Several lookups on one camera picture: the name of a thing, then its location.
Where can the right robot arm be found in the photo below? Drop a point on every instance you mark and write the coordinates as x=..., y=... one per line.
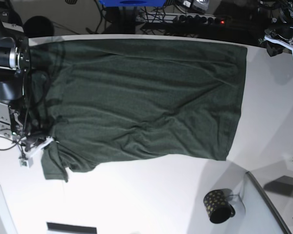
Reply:
x=19, y=120

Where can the grey metal side table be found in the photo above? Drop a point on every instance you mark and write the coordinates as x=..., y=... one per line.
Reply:
x=269, y=206

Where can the black mug with gold dots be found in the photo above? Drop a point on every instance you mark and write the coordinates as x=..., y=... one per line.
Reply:
x=217, y=206

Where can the dark green t-shirt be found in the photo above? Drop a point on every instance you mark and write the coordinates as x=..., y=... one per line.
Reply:
x=109, y=100

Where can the blue box with oval hole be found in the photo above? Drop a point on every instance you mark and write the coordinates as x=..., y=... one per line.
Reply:
x=134, y=3

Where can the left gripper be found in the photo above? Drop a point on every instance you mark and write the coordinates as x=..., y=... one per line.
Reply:
x=280, y=34

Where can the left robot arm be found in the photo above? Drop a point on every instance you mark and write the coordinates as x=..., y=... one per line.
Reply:
x=285, y=15

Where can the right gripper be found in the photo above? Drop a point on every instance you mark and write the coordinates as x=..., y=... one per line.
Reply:
x=31, y=144

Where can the black power strip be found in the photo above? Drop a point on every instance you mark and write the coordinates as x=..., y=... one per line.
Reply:
x=158, y=17

